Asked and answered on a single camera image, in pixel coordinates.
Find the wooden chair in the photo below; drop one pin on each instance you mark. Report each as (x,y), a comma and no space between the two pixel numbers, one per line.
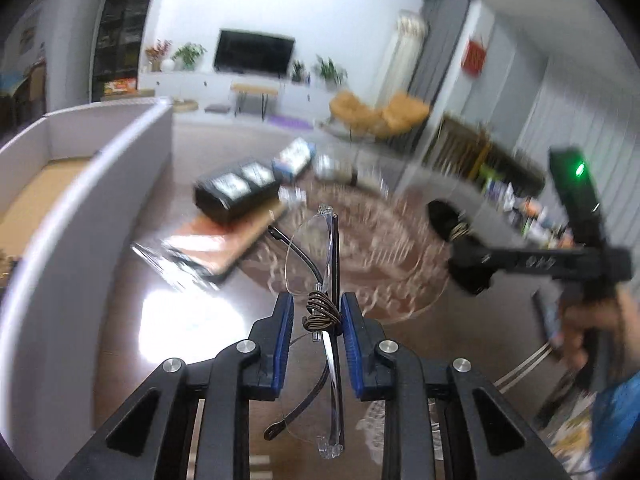
(457,145)

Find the bushy green potted plant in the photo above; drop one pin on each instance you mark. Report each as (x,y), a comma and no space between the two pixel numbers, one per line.
(189,55)

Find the yellow lounge chair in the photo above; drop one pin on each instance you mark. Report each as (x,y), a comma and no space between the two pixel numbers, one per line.
(380,115)

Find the framed painting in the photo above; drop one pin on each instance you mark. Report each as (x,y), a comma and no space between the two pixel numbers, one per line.
(28,40)

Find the white sheer curtain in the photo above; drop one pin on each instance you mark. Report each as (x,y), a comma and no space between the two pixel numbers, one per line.
(407,55)

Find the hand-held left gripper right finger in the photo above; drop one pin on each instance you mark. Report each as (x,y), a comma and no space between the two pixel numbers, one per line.
(350,340)

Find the person's right forearm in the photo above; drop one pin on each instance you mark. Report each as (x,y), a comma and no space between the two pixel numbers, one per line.
(620,420)

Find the black glass bookcase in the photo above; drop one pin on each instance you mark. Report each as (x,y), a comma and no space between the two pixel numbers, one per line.
(125,25)

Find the black television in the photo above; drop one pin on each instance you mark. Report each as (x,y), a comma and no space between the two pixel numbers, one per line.
(252,52)

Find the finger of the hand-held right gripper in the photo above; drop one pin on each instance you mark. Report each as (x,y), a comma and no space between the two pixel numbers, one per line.
(472,265)

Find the white television cabinet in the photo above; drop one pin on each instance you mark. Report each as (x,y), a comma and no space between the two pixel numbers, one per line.
(200,85)

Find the red wall hanging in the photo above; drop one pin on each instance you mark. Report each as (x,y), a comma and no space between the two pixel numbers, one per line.
(474,57)

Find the grey curtain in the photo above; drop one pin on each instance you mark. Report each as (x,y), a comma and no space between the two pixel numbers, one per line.
(445,50)

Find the vase with red flowers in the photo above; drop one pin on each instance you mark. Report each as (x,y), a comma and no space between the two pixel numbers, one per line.
(157,52)

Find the wooden sideboard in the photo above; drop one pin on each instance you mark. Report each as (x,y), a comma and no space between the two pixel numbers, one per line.
(520,170)

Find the white cardboard box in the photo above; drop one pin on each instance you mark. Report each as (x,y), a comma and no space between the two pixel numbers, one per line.
(75,220)

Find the orange phone case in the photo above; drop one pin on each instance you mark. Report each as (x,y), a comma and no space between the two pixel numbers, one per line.
(210,245)

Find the oval beige floor cushion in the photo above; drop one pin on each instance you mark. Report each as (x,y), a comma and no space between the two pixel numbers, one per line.
(185,105)

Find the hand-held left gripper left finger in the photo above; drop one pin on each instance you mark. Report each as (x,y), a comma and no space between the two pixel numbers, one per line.
(285,330)

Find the brown cardboard carton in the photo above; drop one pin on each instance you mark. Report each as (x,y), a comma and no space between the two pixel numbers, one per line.
(140,95)

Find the row of small bottles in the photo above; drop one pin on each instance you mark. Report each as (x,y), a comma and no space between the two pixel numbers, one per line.
(530,210)

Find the grey floor pad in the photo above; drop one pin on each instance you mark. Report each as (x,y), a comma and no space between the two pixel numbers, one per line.
(217,108)

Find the wooden bench with black legs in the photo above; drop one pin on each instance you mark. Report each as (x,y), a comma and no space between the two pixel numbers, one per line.
(252,90)

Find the small potted plant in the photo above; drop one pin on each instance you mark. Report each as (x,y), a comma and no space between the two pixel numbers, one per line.
(298,71)

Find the person's right hand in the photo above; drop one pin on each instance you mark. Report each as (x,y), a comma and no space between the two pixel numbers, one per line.
(580,325)

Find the bundle of thin sticks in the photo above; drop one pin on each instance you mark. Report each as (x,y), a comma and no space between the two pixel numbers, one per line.
(345,170)

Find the blue and white carton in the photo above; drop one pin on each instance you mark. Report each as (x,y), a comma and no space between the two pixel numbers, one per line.
(295,157)

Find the leafy potted plant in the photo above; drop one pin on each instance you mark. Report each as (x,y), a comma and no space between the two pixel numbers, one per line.
(331,71)

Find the purple floor mat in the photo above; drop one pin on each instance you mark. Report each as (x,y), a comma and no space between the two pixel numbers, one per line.
(287,122)

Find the black box with white labels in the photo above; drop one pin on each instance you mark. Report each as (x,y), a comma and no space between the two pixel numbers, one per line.
(235,195)

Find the orange printed box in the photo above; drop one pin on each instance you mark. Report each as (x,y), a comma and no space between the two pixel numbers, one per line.
(120,87)

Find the round white vase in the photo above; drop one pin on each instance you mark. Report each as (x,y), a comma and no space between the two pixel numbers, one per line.
(167,65)

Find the dining table with blue cloth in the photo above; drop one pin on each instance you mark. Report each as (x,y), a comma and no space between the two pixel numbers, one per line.
(12,84)

